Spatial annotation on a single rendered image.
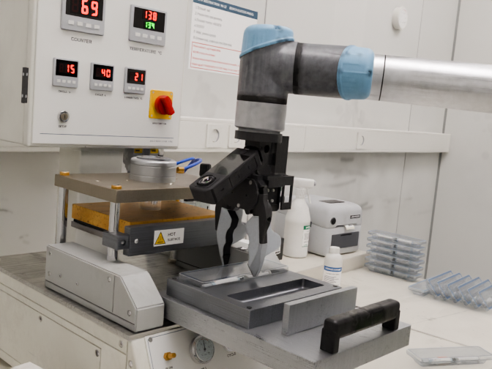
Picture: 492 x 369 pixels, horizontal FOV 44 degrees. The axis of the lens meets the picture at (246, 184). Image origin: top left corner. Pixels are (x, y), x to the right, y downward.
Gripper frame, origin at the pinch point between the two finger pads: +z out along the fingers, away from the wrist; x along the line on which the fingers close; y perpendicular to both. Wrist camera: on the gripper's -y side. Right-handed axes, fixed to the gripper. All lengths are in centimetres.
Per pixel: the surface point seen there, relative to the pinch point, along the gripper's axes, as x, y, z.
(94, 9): 34, -6, -38
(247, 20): 76, 75, -51
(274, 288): -6.3, 1.8, 2.4
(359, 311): -23.0, -1.7, 0.2
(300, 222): 54, 85, 10
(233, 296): -6.3, -6.9, 2.1
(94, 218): 23.2, -10.2, -3.3
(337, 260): 29, 70, 14
